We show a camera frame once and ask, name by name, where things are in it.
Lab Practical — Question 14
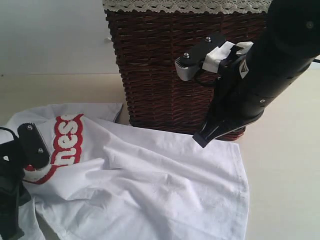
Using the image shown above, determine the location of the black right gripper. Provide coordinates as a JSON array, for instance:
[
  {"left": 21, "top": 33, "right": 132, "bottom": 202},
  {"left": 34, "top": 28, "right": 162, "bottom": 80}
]
[{"left": 192, "top": 42, "right": 313, "bottom": 148}]

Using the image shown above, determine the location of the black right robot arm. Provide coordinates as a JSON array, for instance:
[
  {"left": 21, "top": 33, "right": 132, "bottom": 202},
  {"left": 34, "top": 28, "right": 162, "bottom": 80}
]
[{"left": 193, "top": 0, "right": 320, "bottom": 147}]

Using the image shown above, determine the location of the dark brown wicker basket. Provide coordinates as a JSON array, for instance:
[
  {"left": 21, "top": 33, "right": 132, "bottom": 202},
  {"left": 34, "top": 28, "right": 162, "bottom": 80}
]
[{"left": 105, "top": 10, "right": 267, "bottom": 135}]

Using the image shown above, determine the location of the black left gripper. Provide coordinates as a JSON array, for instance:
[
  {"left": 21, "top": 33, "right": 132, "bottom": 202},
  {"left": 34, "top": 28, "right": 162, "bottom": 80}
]
[{"left": 0, "top": 140, "right": 30, "bottom": 238}]

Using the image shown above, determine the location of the white t-shirt with red lettering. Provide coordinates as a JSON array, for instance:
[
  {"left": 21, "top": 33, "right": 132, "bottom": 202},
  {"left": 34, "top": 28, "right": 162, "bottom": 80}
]
[{"left": 6, "top": 103, "right": 249, "bottom": 240}]

